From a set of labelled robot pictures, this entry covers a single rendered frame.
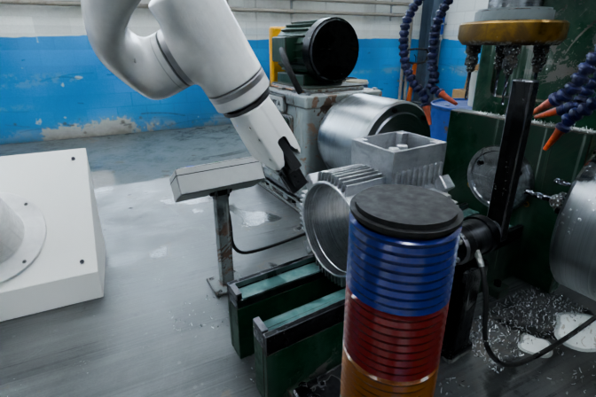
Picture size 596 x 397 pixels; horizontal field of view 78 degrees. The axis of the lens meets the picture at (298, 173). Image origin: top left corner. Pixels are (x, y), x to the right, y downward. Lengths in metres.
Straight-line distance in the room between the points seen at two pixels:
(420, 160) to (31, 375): 0.71
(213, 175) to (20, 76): 5.53
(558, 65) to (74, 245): 1.09
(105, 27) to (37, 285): 0.59
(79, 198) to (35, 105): 5.27
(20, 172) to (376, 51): 6.89
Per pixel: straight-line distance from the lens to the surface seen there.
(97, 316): 0.86
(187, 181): 0.70
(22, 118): 6.24
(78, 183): 0.95
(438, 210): 0.21
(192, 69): 0.49
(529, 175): 0.89
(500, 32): 0.76
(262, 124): 0.50
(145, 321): 0.81
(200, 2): 0.47
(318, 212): 0.68
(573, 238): 0.65
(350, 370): 0.26
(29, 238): 0.91
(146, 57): 0.50
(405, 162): 0.60
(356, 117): 0.94
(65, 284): 0.89
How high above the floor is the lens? 1.30
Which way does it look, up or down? 20 degrees down
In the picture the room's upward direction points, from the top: straight up
